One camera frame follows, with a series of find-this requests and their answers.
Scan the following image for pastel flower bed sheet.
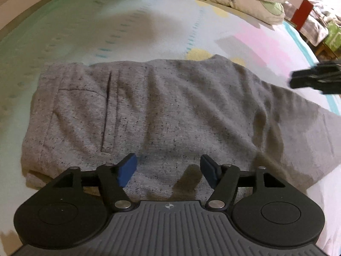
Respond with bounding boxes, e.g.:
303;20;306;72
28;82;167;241
0;0;341;256

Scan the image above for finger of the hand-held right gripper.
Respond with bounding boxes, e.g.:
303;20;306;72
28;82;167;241
289;61;341;95

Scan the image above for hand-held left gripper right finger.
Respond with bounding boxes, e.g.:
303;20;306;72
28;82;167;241
200;154;289;212

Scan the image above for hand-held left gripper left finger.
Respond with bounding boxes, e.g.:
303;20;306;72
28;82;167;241
37;153;138;212

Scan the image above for wooden bed frame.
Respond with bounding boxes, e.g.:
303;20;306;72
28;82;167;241
0;0;148;42

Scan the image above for green patterned bag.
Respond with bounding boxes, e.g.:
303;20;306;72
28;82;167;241
326;21;341;59

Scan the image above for grey pants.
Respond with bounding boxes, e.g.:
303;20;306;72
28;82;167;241
21;54;341;202

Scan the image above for red and white box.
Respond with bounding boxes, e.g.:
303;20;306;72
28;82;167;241
291;0;314;30

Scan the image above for grey plaid blanket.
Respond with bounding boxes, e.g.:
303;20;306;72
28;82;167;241
288;0;341;47

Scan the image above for wooden stool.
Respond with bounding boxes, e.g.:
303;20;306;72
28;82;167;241
317;41;339;59

